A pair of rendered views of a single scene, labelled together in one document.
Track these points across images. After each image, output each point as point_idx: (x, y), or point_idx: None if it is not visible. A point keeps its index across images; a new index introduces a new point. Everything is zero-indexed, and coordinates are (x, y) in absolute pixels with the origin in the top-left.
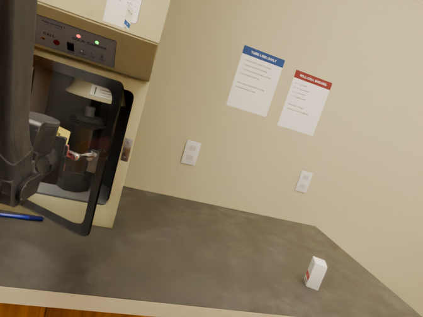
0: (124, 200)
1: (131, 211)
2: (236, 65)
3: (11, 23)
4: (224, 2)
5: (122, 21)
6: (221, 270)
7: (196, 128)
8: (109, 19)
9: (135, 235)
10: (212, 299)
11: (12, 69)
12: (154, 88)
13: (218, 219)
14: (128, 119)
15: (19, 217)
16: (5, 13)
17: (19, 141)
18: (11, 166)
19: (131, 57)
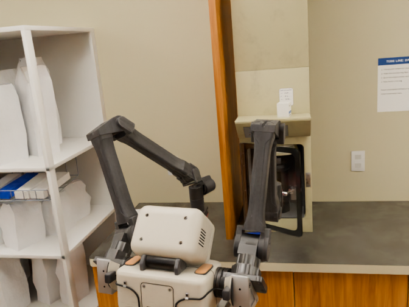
0: (314, 212)
1: (322, 218)
2: (376, 77)
3: (274, 166)
4: (349, 33)
5: (287, 113)
6: (396, 247)
7: (356, 140)
8: (280, 114)
9: (329, 234)
10: (388, 261)
11: (274, 177)
12: (311, 120)
13: (396, 213)
14: (303, 160)
15: (259, 233)
16: (272, 165)
17: (276, 197)
18: (276, 207)
19: (297, 128)
